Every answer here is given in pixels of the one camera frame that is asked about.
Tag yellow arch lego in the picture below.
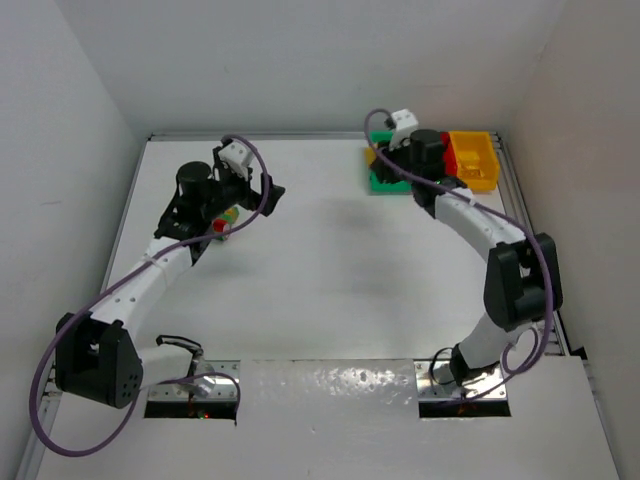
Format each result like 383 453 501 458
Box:
364 147 376 169

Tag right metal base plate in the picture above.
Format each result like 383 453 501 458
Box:
414 358 507 402

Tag yellow plastic bin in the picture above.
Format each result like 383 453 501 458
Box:
449 131 500 193

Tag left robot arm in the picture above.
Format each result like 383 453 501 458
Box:
55 161 285 409

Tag aluminium frame rail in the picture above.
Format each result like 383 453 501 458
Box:
492 130 569 357

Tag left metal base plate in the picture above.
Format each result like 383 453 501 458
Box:
147 360 241 403

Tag metal base plate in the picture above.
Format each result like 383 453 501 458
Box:
414 358 507 402
147 360 241 403

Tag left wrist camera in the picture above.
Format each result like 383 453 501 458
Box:
218 140 254 178

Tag tan lego plate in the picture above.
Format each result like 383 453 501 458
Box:
459 168 485 181

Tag green plastic bin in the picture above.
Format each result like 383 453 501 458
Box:
367 130 411 195

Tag red plastic bin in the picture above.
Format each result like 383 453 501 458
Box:
440 131 458 176

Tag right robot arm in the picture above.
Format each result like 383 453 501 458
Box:
369 127 564 385

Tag red green flower lego stack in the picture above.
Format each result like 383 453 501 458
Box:
212 206 239 242

